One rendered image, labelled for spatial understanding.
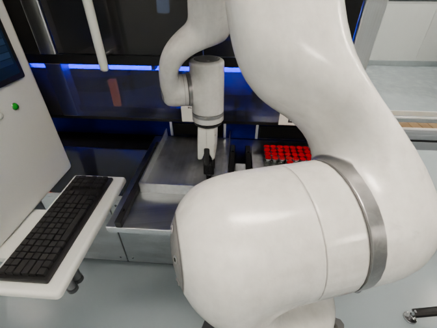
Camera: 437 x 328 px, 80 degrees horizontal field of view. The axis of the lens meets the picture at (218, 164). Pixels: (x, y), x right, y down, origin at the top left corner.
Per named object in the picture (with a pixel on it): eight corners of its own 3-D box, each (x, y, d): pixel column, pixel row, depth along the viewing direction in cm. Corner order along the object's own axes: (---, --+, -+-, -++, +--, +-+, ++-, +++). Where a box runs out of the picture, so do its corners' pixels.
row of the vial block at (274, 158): (263, 166, 89) (264, 155, 86) (316, 168, 88) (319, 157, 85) (263, 170, 87) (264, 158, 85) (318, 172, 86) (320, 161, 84)
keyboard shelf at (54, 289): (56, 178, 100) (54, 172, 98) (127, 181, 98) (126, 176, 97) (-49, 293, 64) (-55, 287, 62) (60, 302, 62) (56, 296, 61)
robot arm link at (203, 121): (194, 102, 73) (195, 112, 74) (189, 116, 65) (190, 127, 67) (224, 103, 72) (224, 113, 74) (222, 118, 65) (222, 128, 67)
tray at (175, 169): (166, 136, 106) (166, 128, 104) (230, 138, 105) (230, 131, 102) (140, 191, 79) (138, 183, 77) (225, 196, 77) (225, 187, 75)
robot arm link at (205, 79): (191, 119, 64) (227, 115, 66) (187, 64, 56) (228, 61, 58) (186, 105, 71) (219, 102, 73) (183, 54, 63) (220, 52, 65)
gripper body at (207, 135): (196, 109, 74) (198, 142, 81) (191, 125, 66) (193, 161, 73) (223, 109, 74) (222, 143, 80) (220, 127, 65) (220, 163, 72)
